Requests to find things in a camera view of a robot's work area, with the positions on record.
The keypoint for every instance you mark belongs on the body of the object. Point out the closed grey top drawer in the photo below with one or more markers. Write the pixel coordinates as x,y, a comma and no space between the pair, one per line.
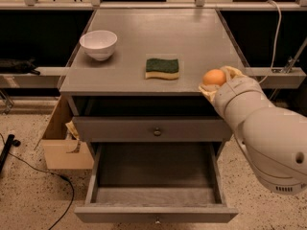
151,129

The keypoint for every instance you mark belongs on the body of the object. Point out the white ceramic bowl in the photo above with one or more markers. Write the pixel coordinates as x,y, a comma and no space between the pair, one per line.
99,45

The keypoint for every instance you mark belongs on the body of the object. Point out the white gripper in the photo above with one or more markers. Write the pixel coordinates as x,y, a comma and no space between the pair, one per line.
235,92

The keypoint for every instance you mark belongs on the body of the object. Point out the grey drawer cabinet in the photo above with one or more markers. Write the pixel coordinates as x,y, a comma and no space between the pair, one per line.
117,87

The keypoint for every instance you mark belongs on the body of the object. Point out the black bar on floor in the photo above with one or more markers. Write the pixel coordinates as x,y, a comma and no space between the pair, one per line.
11,141

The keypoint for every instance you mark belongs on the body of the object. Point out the orange fruit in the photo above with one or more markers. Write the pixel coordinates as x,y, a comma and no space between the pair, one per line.
214,77

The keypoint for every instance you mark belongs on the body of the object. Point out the open grey middle drawer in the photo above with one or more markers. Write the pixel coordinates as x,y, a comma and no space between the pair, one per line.
155,183

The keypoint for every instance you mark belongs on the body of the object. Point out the black object on shelf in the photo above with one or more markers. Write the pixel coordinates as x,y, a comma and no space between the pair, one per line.
17,66

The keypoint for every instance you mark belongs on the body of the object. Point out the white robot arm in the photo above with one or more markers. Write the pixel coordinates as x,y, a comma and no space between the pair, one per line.
272,139

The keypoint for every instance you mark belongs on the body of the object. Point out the cardboard box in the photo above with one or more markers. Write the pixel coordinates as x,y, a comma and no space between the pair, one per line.
62,151

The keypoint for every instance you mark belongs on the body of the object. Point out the green yellow sponge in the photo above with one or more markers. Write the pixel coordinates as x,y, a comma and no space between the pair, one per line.
159,68

